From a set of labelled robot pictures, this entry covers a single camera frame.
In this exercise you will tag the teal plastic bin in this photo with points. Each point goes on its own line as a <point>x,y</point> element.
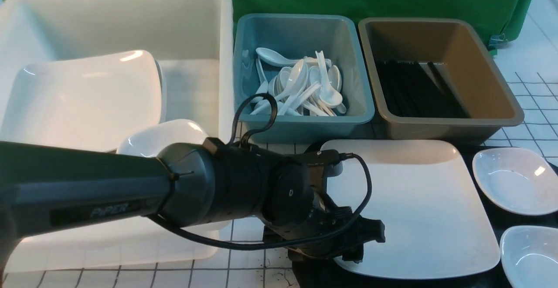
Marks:
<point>296,36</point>

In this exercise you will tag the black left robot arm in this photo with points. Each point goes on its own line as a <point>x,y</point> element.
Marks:
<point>48,189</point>

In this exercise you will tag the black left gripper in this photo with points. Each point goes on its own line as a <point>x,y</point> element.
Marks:
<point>297,206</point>

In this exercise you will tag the black plastic tray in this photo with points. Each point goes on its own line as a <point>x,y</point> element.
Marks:
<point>327,274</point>

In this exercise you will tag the top white square plate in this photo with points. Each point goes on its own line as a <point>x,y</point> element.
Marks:
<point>84,103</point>

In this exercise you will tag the large white plastic bin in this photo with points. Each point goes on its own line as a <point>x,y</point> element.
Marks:
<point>193,42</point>

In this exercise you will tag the white square rice plate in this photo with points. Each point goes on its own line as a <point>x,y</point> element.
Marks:
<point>435,223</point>

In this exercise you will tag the pile of white spoons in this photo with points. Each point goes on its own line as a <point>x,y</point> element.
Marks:
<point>309,84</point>

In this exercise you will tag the olive brown plastic bin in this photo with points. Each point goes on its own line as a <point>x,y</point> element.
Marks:
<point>462,59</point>

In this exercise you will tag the pile of black chopsticks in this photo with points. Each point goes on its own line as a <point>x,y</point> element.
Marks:
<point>417,90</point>

